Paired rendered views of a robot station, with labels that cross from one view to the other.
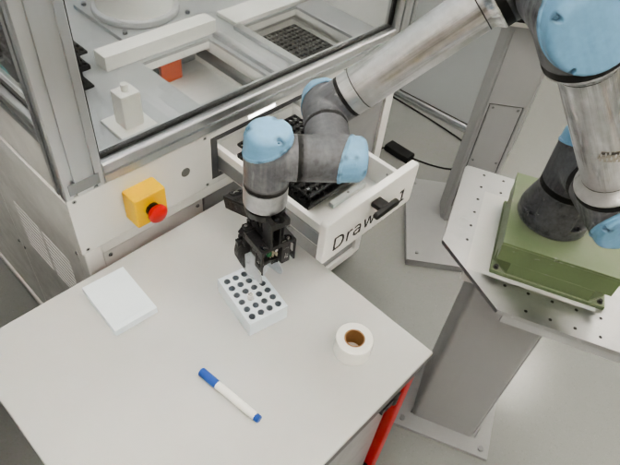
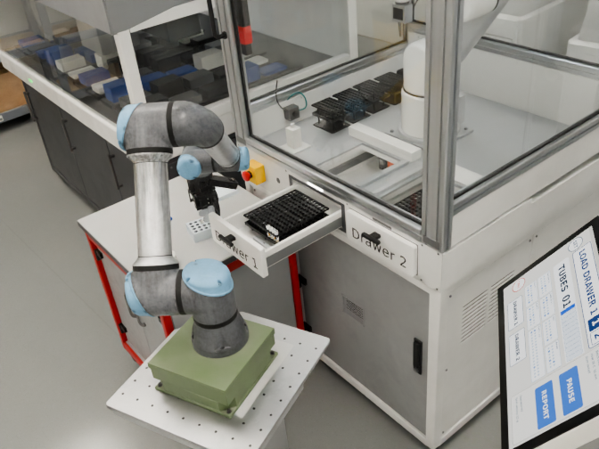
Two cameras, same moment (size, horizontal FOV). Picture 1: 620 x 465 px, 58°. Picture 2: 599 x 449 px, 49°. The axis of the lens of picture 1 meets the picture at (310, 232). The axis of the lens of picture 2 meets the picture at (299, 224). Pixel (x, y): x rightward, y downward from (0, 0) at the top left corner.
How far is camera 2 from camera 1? 2.28 m
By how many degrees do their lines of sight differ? 75
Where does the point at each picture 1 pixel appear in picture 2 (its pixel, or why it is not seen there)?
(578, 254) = (179, 342)
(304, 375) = not seen: hidden behind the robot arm
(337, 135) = (192, 152)
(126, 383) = (174, 201)
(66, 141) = (235, 115)
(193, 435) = not seen: hidden behind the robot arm
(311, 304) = (201, 251)
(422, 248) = not seen: outside the picture
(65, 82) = (235, 91)
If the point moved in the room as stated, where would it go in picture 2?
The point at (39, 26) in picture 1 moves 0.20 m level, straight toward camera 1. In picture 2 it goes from (229, 63) to (173, 75)
